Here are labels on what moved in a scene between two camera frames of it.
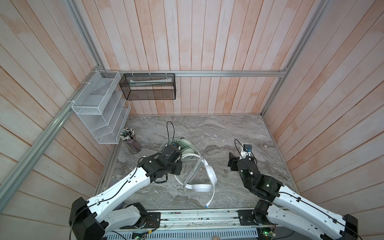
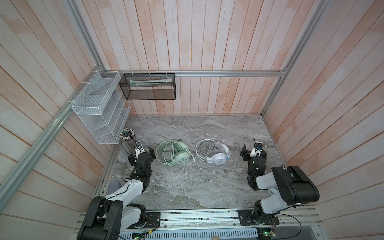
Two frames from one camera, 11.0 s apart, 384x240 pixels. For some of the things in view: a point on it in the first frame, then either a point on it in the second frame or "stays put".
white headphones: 199,187 to 211,151
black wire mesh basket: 148,86 stays put
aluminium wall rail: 194,72 stays put
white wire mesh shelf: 103,108 stays put
